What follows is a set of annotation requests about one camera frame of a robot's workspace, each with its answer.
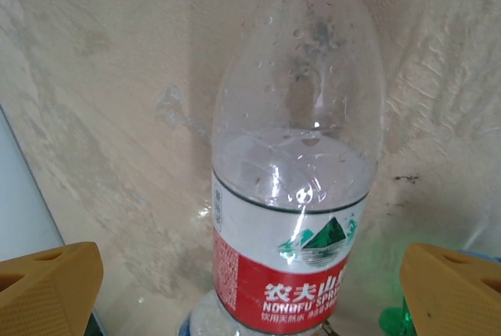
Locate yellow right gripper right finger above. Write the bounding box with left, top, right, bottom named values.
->
left=398, top=242, right=501, bottom=336

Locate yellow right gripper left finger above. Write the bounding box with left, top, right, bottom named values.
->
left=0, top=241, right=105, bottom=336

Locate green soda bottle yellow cap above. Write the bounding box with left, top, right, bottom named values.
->
left=381, top=306, right=412, bottom=336

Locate red label Nongfu water bottle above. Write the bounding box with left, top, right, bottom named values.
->
left=210, top=0, right=384, bottom=333

